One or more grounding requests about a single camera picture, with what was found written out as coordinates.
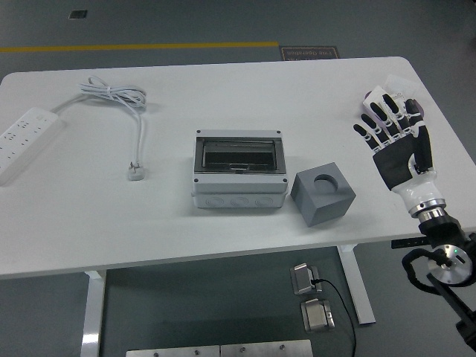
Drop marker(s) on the black desk control panel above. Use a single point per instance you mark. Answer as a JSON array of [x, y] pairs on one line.
[[407, 242]]

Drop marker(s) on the metal floor plate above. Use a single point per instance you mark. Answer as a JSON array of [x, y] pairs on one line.
[[173, 352], [266, 349]]

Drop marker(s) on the small white carton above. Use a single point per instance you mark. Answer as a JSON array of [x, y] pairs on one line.
[[375, 94]]

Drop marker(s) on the white socket module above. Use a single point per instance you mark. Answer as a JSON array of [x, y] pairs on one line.
[[399, 97]]

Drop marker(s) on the dark square floor cover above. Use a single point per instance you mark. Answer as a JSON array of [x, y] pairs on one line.
[[78, 14]]

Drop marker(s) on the white power strip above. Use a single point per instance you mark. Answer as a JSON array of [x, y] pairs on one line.
[[26, 134]]

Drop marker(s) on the grey block holder with hole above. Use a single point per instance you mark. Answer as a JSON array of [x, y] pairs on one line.
[[323, 212]]

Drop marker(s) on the grey plastic junction box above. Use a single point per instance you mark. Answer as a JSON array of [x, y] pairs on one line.
[[238, 187]]

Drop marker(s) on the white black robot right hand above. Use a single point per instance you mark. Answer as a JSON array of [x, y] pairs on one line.
[[398, 163]]

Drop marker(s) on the dark floor sign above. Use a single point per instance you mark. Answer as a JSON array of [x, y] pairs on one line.
[[310, 53]]

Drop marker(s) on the clear plastic bag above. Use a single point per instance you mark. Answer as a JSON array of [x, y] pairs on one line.
[[401, 82]]

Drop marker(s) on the purple tray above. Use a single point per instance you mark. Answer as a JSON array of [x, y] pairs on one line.
[[421, 109]]

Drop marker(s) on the transparent hinged box lid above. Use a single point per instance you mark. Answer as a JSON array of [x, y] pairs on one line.
[[238, 154]]

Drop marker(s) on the open metal floor socket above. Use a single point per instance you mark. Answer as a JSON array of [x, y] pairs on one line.
[[303, 279], [317, 315]]

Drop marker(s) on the white table leg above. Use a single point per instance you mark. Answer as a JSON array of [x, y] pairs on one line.
[[93, 308], [359, 286]]

